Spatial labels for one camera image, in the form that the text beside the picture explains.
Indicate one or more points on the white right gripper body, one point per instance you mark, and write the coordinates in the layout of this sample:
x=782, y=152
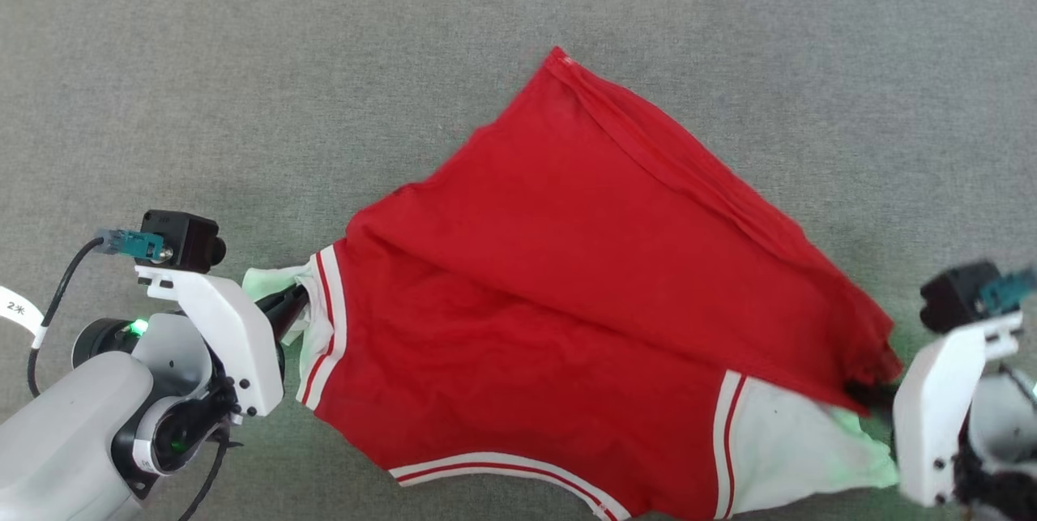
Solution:
x=932, y=424

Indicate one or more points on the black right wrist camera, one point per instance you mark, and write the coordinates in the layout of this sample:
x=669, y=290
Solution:
x=956, y=294

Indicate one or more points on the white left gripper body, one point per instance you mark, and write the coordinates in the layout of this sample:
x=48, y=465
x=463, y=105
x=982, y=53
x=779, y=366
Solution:
x=235, y=343

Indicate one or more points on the red and white jersey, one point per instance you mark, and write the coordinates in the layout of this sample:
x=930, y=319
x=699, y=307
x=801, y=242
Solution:
x=567, y=262

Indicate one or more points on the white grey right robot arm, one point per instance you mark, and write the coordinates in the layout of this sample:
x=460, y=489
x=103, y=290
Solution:
x=1000, y=424

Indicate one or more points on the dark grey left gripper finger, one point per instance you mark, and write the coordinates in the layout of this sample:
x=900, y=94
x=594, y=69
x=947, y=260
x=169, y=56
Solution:
x=285, y=306

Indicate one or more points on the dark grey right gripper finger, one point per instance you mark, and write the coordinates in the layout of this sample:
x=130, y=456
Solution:
x=875, y=401

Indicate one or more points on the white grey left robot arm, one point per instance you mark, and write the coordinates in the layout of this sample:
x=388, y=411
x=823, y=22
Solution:
x=65, y=440

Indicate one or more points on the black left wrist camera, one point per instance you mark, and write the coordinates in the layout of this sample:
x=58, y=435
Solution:
x=182, y=241

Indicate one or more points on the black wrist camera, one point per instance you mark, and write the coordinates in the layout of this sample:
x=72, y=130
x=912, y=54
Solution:
x=956, y=294
x=182, y=241

